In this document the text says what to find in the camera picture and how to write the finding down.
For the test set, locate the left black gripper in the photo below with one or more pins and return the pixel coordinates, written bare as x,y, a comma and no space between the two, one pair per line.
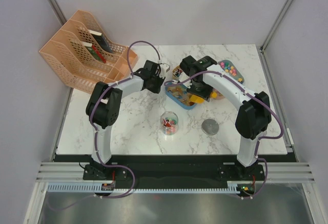
157,89

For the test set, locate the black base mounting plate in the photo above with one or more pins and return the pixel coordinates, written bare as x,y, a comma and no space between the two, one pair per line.
171,171

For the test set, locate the white slotted cable duct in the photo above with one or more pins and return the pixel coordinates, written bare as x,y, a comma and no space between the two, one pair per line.
97,187

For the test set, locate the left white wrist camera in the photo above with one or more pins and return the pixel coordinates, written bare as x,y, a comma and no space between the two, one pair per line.
164,68

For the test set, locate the grey metal jar lid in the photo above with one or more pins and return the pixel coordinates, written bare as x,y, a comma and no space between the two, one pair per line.
210,127

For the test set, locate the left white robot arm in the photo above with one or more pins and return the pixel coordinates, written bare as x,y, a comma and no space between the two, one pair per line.
103,109

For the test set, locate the clear glass jar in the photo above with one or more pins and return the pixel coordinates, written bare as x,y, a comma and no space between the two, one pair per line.
169,124

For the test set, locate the pink gummy tray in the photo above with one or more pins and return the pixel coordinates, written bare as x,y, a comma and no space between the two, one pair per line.
216,95

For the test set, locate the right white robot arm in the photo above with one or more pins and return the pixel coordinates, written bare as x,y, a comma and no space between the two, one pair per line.
202,77

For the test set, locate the peach desk organizer tray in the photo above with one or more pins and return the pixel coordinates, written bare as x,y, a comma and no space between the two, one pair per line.
119,65

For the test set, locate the peach file organizer rack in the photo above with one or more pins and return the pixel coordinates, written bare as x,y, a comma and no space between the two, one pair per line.
76,52

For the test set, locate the light blue star candy tray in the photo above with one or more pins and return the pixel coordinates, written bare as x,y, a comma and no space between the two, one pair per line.
232,70

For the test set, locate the tan lollipop tray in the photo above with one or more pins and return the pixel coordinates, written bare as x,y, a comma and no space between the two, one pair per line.
176,72

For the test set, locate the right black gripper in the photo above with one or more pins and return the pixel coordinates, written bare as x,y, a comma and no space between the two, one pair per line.
206,94

